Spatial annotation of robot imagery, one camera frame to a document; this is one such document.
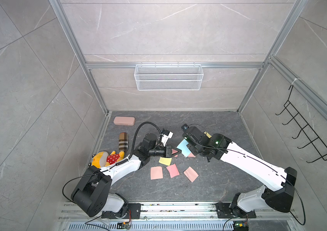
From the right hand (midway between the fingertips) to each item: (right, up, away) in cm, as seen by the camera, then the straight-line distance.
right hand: (196, 140), depth 74 cm
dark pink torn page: (-12, -21, +14) cm, 28 cm away
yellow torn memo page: (-17, -16, +18) cm, 29 cm away
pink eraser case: (-49, +11, +38) cm, 63 cm away
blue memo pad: (-7, -3, 0) cm, 8 cm away
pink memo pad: (-4, -6, -9) cm, 12 cm away
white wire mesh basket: (-14, +42, +26) cm, 51 cm away
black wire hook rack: (+52, +6, -7) cm, 53 cm away
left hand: (-8, -6, +1) cm, 9 cm away
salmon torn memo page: (-1, -22, +12) cm, 25 cm away
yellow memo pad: (+14, 0, +29) cm, 33 cm away
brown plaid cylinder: (-46, -4, +23) cm, 52 cm away
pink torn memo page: (-22, -22, +12) cm, 33 cm away
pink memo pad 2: (-12, -6, +2) cm, 14 cm away
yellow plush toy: (-55, -13, +11) cm, 57 cm away
